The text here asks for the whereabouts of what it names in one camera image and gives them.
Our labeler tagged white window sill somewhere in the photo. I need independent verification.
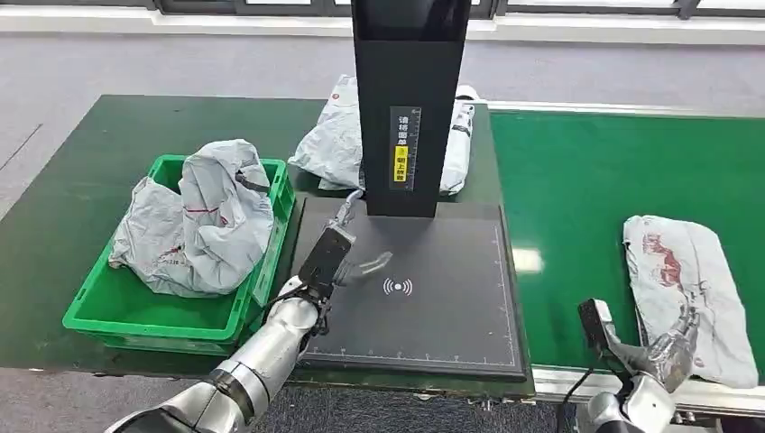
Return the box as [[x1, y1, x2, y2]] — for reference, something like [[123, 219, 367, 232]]
[[0, 5, 765, 48]]

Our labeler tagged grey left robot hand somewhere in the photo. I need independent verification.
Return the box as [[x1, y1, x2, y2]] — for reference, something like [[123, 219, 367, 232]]
[[327, 189, 394, 290]]

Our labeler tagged grey parcel red print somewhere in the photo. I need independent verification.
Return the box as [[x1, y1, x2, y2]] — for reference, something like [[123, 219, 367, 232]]
[[622, 215, 760, 390]]

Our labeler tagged black scanner post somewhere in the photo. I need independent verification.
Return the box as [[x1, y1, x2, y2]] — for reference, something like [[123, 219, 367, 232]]
[[350, 0, 474, 219]]

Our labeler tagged green conveyor belt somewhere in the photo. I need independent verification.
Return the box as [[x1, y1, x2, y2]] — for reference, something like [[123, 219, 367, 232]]
[[488, 110, 765, 383]]

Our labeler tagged large crumpled grey parcel bag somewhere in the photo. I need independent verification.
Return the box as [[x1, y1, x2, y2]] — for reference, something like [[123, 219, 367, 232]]
[[108, 139, 276, 299]]

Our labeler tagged aluminium conveyor rail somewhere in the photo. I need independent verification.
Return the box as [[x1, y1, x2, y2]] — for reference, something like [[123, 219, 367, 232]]
[[486, 99, 765, 119], [530, 365, 765, 419]]

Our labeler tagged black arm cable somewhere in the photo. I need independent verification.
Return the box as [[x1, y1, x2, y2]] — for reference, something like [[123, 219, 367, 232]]
[[554, 367, 595, 433]]

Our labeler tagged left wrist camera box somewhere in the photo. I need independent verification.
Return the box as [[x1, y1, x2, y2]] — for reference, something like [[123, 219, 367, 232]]
[[297, 224, 358, 301]]

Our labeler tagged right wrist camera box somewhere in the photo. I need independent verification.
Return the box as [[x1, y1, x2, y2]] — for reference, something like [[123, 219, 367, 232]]
[[576, 299, 615, 353]]

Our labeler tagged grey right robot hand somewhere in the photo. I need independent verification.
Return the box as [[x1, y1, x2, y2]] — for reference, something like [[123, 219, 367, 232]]
[[608, 303, 702, 394]]

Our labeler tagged black scanner base plate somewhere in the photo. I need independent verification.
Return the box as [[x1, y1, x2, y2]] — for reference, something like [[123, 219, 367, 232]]
[[290, 197, 530, 383]]

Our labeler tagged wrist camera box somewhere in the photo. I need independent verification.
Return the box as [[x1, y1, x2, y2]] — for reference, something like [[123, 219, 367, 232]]
[[576, 299, 615, 353], [297, 224, 358, 301]]

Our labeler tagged black and yellow post label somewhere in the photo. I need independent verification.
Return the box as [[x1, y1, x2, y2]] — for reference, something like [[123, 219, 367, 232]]
[[389, 106, 422, 192]]

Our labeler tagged green plastic crate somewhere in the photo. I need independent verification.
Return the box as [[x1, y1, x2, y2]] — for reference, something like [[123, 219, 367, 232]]
[[61, 153, 297, 358]]

